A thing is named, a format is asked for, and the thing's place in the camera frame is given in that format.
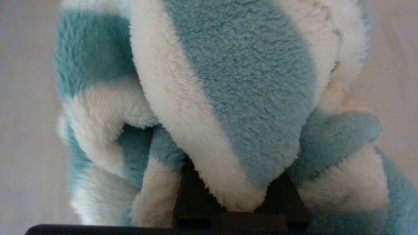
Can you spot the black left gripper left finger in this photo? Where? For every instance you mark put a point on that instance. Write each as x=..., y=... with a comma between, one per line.
x=192, y=202

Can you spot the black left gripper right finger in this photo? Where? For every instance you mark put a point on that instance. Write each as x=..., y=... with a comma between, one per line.
x=284, y=209

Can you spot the green white striped towel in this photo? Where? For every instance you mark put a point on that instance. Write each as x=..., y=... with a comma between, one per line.
x=241, y=81

